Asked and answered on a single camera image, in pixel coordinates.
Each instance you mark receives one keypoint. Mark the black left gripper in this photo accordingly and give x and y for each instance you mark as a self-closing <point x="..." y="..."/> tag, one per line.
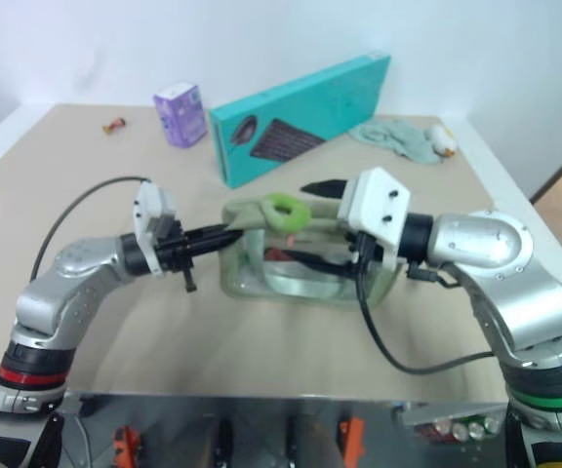
<point x="172" y="249"/>

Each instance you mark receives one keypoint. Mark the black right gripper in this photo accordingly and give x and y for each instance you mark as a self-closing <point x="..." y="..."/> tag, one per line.
<point x="368" y="247"/>

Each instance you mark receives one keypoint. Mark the clear plastic storage box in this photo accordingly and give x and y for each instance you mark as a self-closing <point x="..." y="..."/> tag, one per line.
<point x="261" y="280"/>

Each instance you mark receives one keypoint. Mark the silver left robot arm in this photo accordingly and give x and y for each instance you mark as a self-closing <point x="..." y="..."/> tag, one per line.
<point x="76" y="287"/>

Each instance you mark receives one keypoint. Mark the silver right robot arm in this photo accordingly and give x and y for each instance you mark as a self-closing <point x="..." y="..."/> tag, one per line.
<point x="510" y="273"/>

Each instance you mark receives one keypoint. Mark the white plush duck toy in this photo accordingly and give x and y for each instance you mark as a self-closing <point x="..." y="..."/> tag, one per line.
<point x="442" y="140"/>

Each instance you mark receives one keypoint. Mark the red small item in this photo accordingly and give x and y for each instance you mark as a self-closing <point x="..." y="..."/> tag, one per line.
<point x="275" y="254"/>

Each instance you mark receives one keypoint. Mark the teal keyboard box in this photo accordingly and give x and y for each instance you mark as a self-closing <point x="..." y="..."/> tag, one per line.
<point x="300" y="119"/>

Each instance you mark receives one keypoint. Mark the pale green cloth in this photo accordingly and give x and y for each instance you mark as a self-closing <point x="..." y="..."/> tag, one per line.
<point x="395" y="139"/>

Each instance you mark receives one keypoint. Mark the purple tissue pack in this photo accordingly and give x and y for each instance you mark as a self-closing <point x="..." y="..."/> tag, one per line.
<point x="181" y="115"/>

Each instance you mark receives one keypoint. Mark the small orange wrapped candy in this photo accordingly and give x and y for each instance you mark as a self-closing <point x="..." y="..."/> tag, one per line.
<point x="114" y="125"/>

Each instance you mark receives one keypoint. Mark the orange clamp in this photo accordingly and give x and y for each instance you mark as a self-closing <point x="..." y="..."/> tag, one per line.
<point x="351" y="434"/>
<point x="127" y="442"/>

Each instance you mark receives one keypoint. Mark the row of drink cans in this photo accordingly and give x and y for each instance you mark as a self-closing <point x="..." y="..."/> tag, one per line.
<point x="461" y="429"/>

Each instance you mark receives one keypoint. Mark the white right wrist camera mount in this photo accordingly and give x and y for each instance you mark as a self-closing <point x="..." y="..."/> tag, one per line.
<point x="374" y="207"/>

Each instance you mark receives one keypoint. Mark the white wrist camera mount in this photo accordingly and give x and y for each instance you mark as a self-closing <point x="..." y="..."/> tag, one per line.
<point x="148" y="214"/>
<point x="374" y="207"/>

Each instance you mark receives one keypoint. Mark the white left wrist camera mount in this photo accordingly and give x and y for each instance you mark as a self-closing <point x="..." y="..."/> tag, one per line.
<point x="148" y="214"/>

